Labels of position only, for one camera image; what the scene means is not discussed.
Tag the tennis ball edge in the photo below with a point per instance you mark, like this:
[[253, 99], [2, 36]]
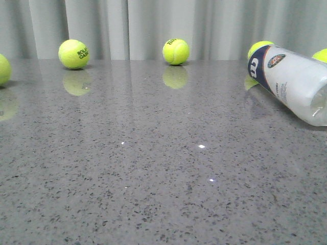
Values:
[[321, 55], [5, 70]]

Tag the tennis ball Wilson print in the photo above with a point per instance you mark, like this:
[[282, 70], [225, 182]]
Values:
[[256, 46]]

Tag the tennis ball far left edge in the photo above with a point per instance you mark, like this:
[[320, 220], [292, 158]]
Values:
[[5, 70]]

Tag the white blue tennis ball can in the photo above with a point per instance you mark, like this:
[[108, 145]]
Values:
[[299, 82]]

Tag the centre back tennis ball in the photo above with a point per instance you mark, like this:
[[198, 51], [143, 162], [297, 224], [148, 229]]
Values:
[[175, 51]]

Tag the tennis ball far right edge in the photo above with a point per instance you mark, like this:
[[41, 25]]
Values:
[[321, 55]]

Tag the grey curtain backdrop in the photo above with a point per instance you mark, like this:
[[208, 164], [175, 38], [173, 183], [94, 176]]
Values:
[[137, 30]]

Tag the tennis ball Roland Garros print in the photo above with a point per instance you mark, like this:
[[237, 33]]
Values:
[[73, 54]]

